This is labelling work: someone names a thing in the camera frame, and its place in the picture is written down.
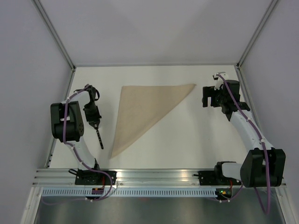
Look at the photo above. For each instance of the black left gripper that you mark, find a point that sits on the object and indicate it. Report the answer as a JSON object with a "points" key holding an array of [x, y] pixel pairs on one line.
{"points": [[97, 117]]}

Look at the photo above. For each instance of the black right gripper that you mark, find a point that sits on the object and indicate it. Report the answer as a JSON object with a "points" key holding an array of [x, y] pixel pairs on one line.
{"points": [[210, 91]]}

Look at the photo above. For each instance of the black handled silver fork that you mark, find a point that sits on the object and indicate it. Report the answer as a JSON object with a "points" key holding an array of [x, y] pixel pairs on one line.
{"points": [[99, 137]]}

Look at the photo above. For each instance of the beige cloth napkin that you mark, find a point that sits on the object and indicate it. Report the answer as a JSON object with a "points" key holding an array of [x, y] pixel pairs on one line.
{"points": [[141, 107]]}

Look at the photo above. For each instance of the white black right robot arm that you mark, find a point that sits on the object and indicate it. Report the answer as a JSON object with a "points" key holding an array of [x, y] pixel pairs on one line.
{"points": [[264, 164]]}

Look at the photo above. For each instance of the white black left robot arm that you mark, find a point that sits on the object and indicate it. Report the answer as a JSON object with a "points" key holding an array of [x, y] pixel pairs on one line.
{"points": [[67, 124]]}

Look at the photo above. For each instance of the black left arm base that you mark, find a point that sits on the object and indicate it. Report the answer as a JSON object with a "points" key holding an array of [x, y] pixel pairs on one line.
{"points": [[87, 177]]}

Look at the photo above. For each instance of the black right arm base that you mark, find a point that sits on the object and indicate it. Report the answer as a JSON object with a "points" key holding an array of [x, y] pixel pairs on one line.
{"points": [[210, 178]]}

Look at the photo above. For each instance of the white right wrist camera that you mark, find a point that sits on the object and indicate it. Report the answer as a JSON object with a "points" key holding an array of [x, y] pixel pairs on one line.
{"points": [[219, 77]]}

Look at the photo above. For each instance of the aluminium rear frame bar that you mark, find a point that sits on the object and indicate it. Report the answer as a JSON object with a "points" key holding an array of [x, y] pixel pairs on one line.
{"points": [[151, 64]]}

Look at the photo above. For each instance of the aluminium front mounting rail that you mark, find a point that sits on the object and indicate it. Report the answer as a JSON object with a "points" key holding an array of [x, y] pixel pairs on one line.
{"points": [[54, 177]]}

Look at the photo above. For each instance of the aluminium left frame post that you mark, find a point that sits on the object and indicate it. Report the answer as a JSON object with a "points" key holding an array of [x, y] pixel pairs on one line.
{"points": [[47, 21]]}

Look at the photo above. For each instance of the aluminium frame post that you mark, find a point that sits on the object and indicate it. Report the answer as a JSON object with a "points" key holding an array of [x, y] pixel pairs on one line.
{"points": [[267, 14], [47, 21]]}

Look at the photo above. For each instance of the white slotted cable duct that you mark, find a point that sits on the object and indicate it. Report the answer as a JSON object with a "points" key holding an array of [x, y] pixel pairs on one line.
{"points": [[131, 192]]}

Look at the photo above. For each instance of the aluminium right frame post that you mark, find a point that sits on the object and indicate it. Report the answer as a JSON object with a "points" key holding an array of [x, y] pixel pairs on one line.
{"points": [[267, 14]]}

